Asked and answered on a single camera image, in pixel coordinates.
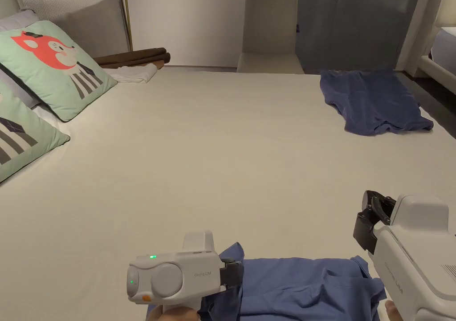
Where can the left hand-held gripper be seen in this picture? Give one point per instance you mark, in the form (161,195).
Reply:
(178,278)

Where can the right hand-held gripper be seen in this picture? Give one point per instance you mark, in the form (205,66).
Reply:
(416,249)

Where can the blue shirt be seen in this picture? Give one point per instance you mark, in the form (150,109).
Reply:
(302,289)
(370,100)

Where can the person's left hand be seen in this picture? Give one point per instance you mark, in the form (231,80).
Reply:
(171,314)

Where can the person's right hand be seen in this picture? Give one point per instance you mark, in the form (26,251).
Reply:
(392,310)

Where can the bed with beige sheet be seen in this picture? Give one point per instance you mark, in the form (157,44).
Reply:
(213,164)

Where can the green fox print cushion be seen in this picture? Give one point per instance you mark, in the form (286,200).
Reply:
(53,64)
(21,143)

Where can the white folded cloth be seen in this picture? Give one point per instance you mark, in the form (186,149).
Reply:
(133,73)

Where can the brown rolled blanket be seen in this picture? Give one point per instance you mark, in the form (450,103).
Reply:
(139,55)

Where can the brass lamp pole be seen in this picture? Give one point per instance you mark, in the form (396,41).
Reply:
(127,14)

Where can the grey padded headboard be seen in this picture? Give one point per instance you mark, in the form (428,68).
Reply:
(92,21)

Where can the grey pillow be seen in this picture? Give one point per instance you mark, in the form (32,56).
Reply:
(14,19)

